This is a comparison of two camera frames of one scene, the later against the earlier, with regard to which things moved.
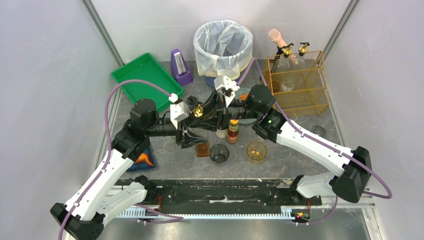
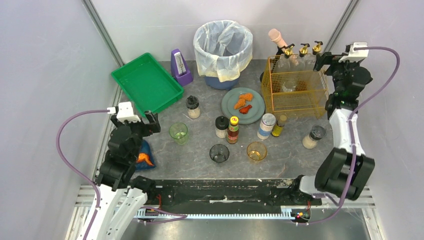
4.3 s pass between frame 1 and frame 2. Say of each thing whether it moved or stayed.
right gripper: moved
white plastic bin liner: stayed
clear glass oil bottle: stayed
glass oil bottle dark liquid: stayed
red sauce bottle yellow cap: stayed
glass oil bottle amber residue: moved
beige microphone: stayed
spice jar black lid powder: stayed
